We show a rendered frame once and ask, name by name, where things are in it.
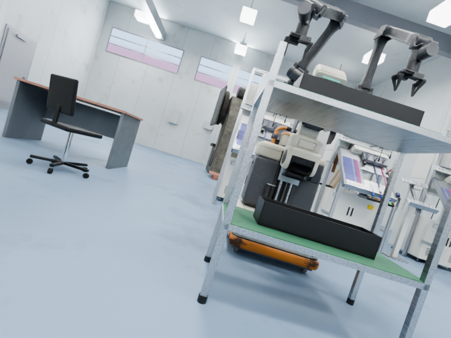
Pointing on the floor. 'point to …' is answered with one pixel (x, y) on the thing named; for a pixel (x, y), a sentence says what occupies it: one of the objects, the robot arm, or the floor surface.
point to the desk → (27, 118)
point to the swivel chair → (63, 92)
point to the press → (227, 107)
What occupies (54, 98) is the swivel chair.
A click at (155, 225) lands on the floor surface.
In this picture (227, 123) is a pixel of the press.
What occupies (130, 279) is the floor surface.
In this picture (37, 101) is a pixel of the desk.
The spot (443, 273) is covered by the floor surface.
